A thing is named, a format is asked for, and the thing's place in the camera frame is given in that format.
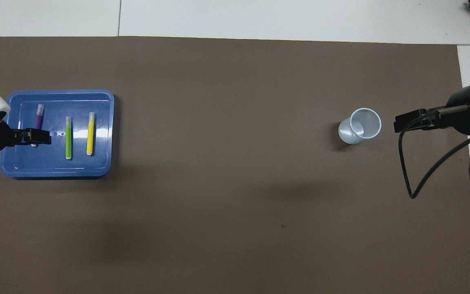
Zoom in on green marker pen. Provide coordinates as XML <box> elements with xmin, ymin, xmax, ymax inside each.
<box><xmin>65</xmin><ymin>116</ymin><xmax>73</xmax><ymax>160</ymax></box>

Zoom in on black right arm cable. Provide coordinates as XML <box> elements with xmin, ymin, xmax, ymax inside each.
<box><xmin>398</xmin><ymin>107</ymin><xmax>470</xmax><ymax>199</ymax></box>

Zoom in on purple marker pen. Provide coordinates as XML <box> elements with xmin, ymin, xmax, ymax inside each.
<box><xmin>34</xmin><ymin>104</ymin><xmax>45</xmax><ymax>147</ymax></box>

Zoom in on clear plastic cup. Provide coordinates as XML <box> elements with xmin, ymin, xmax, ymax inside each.
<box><xmin>338</xmin><ymin>108</ymin><xmax>382</xmax><ymax>145</ymax></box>

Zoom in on yellow marker pen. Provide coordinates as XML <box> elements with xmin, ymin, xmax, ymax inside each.
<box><xmin>86</xmin><ymin>112</ymin><xmax>95</xmax><ymax>156</ymax></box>

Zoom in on brown table mat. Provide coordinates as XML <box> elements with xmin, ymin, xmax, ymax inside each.
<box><xmin>0</xmin><ymin>36</ymin><xmax>470</xmax><ymax>294</ymax></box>

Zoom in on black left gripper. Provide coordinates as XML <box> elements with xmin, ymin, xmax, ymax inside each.
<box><xmin>0</xmin><ymin>122</ymin><xmax>52</xmax><ymax>153</ymax></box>

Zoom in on blue plastic tray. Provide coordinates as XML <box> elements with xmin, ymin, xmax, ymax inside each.
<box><xmin>0</xmin><ymin>89</ymin><xmax>115</xmax><ymax>178</ymax></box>

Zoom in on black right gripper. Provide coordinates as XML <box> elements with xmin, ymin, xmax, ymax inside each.
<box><xmin>394</xmin><ymin>84</ymin><xmax>470</xmax><ymax>135</ymax></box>

